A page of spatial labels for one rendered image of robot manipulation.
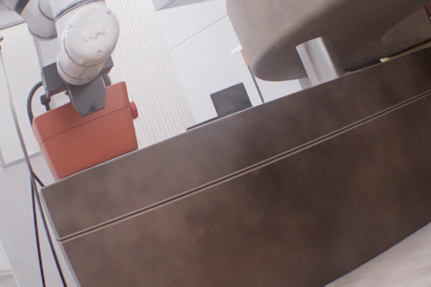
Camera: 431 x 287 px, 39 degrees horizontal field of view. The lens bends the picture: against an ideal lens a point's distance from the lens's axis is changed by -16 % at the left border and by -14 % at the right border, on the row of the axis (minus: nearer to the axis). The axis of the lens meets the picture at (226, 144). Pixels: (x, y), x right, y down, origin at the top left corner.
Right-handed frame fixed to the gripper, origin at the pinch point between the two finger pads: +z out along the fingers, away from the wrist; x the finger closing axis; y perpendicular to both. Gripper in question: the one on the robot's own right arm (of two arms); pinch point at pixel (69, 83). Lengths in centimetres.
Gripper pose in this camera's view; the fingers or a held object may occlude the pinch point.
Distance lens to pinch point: 124.1
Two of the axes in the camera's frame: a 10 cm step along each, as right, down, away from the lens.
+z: -3.2, 1.4, 9.4
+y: -3.6, -9.3, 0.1
